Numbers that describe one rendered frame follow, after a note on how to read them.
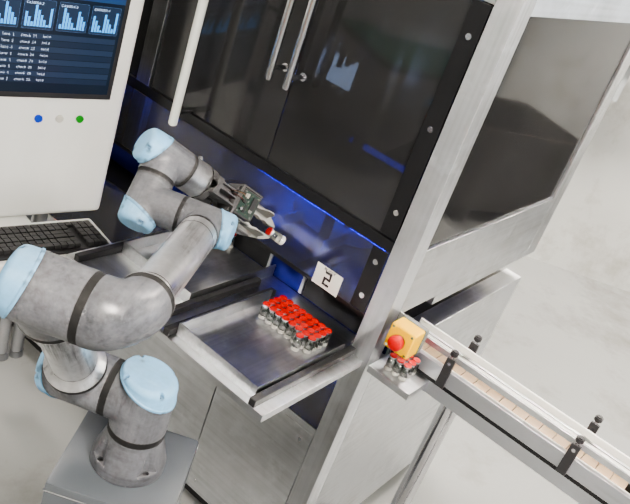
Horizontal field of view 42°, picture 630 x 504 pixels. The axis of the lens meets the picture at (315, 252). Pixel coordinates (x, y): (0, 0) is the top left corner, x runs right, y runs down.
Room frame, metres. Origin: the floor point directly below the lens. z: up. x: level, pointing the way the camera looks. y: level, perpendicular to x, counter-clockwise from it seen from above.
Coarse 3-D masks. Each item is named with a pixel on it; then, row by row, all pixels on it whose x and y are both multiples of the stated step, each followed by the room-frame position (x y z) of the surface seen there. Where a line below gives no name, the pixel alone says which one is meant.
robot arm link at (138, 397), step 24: (120, 360) 1.27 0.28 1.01; (144, 360) 1.28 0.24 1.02; (120, 384) 1.22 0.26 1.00; (144, 384) 1.22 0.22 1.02; (168, 384) 1.25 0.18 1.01; (96, 408) 1.20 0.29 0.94; (120, 408) 1.20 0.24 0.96; (144, 408) 1.20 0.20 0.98; (168, 408) 1.23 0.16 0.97; (120, 432) 1.20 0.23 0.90; (144, 432) 1.20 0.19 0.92
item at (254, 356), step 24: (216, 312) 1.70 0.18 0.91; (240, 312) 1.79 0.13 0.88; (192, 336) 1.58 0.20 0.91; (216, 336) 1.65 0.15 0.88; (240, 336) 1.68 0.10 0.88; (264, 336) 1.72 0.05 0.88; (216, 360) 1.53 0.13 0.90; (240, 360) 1.59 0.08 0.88; (264, 360) 1.62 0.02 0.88; (288, 360) 1.66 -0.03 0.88; (312, 360) 1.65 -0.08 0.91; (240, 384) 1.49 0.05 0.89; (264, 384) 1.49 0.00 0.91
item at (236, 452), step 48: (480, 288) 2.43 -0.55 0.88; (192, 384) 2.01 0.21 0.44; (192, 432) 1.98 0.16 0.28; (240, 432) 1.90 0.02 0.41; (288, 432) 1.83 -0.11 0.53; (384, 432) 2.08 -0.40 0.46; (192, 480) 1.96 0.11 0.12; (240, 480) 1.88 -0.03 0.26; (288, 480) 1.81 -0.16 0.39; (336, 480) 1.89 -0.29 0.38; (384, 480) 2.28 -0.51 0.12
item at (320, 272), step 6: (318, 264) 1.88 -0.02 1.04; (318, 270) 1.88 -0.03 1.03; (324, 270) 1.87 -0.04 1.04; (330, 270) 1.86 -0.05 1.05; (318, 276) 1.87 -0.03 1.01; (324, 276) 1.87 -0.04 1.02; (336, 276) 1.85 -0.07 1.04; (318, 282) 1.87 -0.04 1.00; (324, 282) 1.86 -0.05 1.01; (330, 282) 1.85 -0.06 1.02; (336, 282) 1.85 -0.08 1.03; (324, 288) 1.86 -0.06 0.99; (330, 288) 1.85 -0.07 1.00; (336, 288) 1.84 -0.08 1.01; (336, 294) 1.84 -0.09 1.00
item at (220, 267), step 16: (144, 240) 1.92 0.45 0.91; (160, 240) 1.98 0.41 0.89; (128, 256) 1.85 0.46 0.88; (144, 256) 1.83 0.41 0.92; (208, 256) 2.00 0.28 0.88; (224, 256) 2.03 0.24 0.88; (240, 256) 2.07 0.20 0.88; (208, 272) 1.92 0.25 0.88; (224, 272) 1.95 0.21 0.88; (240, 272) 1.98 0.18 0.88; (256, 272) 1.96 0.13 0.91; (272, 272) 2.03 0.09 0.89; (192, 288) 1.81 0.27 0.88; (208, 288) 1.79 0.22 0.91
